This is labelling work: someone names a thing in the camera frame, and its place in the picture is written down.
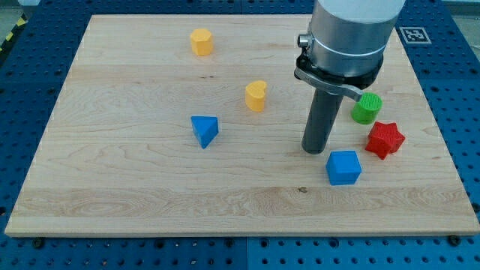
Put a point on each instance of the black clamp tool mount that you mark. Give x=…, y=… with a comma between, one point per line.
x=349, y=86

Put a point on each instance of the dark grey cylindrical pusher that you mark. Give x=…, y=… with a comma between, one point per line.
x=322, y=115

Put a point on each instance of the blue cube block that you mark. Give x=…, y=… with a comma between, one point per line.
x=343, y=167

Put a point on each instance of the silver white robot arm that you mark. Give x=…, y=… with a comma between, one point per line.
x=341, y=55

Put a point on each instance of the green cylinder block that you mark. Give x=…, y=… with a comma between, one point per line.
x=366, y=110

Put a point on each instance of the red star block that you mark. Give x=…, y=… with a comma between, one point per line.
x=384, y=139

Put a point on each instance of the yellow heart block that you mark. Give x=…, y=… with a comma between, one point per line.
x=255, y=95

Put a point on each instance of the white fiducial marker tag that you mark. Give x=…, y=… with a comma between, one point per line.
x=415, y=35

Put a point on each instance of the blue triangle block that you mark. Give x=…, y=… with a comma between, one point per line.
x=205, y=129

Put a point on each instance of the yellow hexagon block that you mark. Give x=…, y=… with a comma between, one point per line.
x=201, y=41

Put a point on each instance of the light wooden board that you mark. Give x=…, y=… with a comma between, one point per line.
x=119, y=157

